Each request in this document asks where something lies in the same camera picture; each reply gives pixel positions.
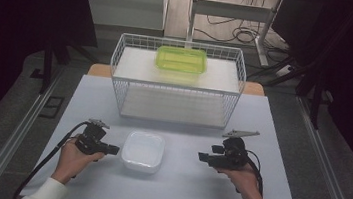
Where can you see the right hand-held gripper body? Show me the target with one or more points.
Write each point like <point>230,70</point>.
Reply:
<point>233,156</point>

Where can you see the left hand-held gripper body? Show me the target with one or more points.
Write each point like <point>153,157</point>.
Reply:
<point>90,143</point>

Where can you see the white square plastic container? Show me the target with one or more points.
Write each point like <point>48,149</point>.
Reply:
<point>143,151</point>

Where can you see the yellow-green plastic container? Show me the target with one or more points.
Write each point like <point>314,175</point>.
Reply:
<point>181,60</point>

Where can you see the person's left hand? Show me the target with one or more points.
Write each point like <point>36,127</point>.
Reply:
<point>71,164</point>

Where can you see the person's right hand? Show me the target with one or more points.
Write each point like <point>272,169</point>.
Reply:
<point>245,184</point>

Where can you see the black floor plate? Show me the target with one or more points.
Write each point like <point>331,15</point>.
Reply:
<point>52,107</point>

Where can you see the wooden table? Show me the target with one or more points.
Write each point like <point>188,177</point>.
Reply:
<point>99,70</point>

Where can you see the black metal stand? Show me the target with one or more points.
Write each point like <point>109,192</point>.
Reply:
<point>47,64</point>
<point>315,102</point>

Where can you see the white power strip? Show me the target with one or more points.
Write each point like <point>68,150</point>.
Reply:
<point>283,70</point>

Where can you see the white cabinet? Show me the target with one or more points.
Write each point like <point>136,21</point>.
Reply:
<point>125,3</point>

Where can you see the aluminium floor rail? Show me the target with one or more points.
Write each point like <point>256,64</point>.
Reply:
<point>16,131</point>
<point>328,163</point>

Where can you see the white metal desk frame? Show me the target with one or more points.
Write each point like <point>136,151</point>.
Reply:
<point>231,11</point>

